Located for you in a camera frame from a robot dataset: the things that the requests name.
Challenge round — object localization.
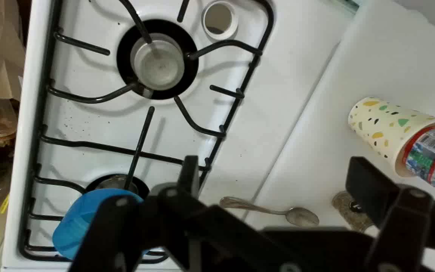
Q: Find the round grey gas burner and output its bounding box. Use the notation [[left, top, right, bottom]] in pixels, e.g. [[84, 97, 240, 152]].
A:
[[116, 19, 199, 102], [86, 173, 151, 201]]

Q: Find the black stove grate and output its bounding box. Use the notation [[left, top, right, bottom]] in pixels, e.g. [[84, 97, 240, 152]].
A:
[[18, 0, 276, 263]]

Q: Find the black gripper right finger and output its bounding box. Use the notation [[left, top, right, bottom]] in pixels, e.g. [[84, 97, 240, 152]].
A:
[[344, 156, 435, 272]]

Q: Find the small white round ring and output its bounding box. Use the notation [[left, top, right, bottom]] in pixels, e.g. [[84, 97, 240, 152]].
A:
[[201, 0, 240, 43]]

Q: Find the metal spoon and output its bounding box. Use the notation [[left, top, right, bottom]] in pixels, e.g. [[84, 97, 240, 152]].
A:
[[219, 195, 320, 229]]

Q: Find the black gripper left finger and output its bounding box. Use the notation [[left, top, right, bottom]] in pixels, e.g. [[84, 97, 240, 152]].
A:
[[68, 156, 201, 272]]

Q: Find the blue cup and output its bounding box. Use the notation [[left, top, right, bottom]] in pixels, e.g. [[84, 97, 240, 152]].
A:
[[51, 188, 146, 262]]

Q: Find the confetti print paper cup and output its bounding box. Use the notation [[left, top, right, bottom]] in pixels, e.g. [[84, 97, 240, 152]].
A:
[[346, 96, 435, 179]]

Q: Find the white gas stove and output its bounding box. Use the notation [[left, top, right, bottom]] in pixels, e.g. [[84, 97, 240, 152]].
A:
[[0, 0, 359, 272]]

